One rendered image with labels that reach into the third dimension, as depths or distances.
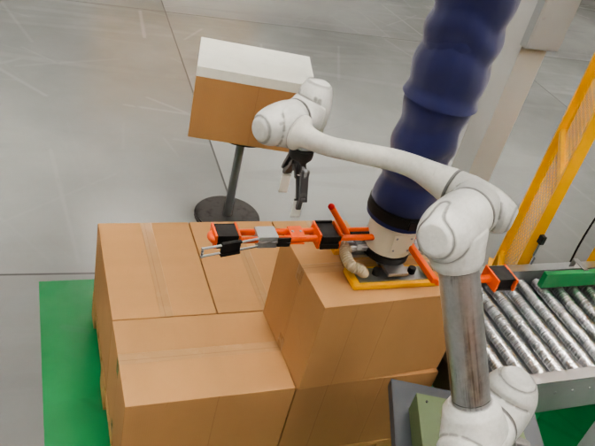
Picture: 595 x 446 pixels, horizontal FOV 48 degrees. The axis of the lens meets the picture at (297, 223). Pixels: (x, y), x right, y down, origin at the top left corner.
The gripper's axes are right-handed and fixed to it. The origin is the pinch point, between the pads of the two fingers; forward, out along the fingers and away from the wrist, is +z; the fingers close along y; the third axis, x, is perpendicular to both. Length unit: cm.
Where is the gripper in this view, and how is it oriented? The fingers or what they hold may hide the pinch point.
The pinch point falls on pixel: (289, 201)
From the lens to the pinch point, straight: 213.3
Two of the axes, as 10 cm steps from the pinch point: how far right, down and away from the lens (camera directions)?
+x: -9.3, 0.0, -3.6
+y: -2.9, -6.0, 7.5
